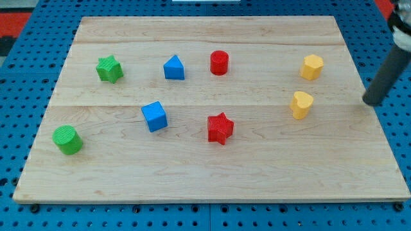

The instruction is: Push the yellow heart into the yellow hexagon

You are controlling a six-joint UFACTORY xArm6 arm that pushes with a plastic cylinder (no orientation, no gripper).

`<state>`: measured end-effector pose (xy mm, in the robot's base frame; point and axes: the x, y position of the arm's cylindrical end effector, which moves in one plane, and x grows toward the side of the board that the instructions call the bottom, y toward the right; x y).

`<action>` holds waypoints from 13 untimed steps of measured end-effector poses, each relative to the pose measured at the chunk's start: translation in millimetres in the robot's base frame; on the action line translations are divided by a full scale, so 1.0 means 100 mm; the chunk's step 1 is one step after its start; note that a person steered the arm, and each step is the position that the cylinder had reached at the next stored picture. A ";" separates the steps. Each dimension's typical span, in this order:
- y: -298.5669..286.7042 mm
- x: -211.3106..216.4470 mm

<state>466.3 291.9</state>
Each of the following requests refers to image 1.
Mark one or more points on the red star block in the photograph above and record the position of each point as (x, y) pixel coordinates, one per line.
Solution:
(219, 128)

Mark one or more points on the blue cube block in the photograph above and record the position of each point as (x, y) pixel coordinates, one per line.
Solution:
(155, 116)

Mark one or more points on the yellow hexagon block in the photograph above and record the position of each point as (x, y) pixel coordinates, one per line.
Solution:
(311, 67)

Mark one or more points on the blue triangle block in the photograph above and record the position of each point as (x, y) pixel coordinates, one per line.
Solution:
(174, 69)

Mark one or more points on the green cylinder block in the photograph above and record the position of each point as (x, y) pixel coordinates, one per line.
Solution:
(67, 140)

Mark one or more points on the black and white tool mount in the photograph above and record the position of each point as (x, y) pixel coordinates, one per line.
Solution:
(399, 23)

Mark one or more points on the yellow heart block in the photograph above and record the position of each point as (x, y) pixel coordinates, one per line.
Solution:
(301, 104)

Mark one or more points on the wooden board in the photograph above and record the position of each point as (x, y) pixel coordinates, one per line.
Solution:
(337, 153)

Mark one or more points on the red cylinder block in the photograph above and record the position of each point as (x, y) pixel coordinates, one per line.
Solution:
(219, 61)

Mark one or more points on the green star block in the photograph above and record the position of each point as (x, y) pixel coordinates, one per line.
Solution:
(109, 69)

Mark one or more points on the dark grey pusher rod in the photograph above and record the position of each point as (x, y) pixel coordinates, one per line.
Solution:
(393, 66)

